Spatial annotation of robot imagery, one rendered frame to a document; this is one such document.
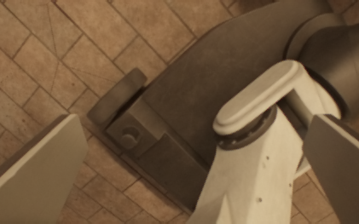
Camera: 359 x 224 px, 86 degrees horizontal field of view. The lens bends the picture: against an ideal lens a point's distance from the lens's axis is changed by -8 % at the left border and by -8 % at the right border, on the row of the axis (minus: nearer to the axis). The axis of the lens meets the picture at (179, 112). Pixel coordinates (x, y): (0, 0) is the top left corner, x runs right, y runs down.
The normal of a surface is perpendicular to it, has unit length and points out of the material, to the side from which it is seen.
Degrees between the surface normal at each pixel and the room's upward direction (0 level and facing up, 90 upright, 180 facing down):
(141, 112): 45
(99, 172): 0
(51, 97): 0
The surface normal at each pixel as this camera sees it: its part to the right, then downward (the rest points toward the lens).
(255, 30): 0.00, 0.34
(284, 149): 0.51, -0.18
